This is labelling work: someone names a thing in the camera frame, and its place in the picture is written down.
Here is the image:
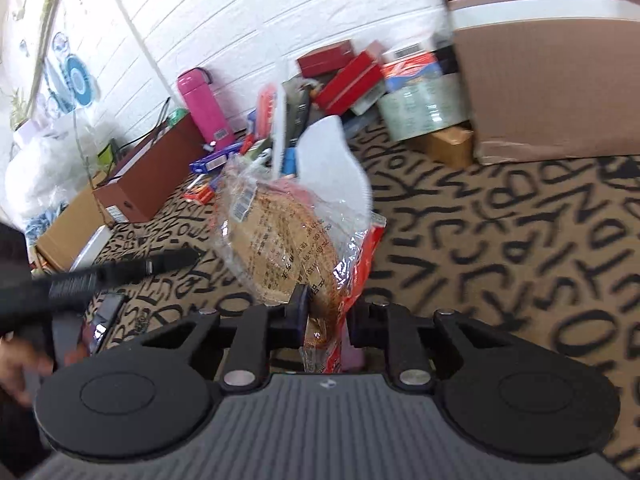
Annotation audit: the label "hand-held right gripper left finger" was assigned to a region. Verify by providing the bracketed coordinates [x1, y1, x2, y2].
[125, 285, 312, 393]

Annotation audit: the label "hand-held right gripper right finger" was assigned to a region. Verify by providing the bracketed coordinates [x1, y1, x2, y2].
[347, 297, 506, 392]

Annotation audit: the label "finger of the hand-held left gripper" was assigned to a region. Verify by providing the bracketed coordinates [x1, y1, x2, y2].
[89, 293, 126, 352]
[50, 247, 201, 312]

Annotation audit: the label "plastic bag of snacks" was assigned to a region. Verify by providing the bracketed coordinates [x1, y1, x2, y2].
[212, 115, 388, 374]

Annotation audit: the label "large brown cardboard box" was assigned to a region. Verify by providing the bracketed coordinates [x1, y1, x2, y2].
[446, 0, 640, 164]

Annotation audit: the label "person's left hand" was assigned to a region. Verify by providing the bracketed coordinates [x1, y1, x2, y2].
[0, 335, 56, 406]

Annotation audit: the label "white and blue box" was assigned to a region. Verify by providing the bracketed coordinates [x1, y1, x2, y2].
[69, 225, 114, 272]

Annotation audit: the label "plain cardboard carton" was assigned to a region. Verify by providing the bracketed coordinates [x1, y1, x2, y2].
[35, 174, 116, 272]

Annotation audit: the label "long brown box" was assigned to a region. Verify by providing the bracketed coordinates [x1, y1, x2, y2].
[92, 110, 206, 226]

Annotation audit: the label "white plastic bags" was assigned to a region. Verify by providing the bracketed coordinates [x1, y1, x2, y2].
[4, 122, 97, 222]

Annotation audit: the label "blue flat box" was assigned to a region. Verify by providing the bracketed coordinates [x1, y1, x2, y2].
[189, 142, 244, 174]

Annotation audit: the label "letter-print rug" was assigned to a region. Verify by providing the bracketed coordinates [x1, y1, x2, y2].
[75, 122, 640, 480]

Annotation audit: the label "pink thermos bottle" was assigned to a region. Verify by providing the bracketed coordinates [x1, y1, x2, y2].
[177, 68, 236, 151]

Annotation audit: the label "gold box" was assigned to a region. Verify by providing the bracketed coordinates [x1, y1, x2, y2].
[407, 125, 475, 170]

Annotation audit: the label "orange-red flat packet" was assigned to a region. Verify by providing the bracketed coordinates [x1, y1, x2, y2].
[256, 85, 279, 137]

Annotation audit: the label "green patterned tape roll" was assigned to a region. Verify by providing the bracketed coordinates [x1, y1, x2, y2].
[377, 72, 471, 144]

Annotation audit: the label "large red box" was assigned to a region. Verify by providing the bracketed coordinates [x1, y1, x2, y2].
[314, 52, 386, 116]

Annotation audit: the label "small dark red box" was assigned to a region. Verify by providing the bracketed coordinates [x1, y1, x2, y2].
[297, 42, 356, 79]

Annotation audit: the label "playing card box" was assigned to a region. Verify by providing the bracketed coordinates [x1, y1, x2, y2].
[382, 52, 442, 81]

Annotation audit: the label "white box with barcode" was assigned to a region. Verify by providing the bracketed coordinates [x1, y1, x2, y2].
[382, 40, 436, 61]

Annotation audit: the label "black cable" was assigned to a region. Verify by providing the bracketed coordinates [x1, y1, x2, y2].
[114, 94, 174, 157]

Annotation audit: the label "blue fan wall decoration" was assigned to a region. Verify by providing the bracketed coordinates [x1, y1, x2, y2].
[42, 31, 99, 112]

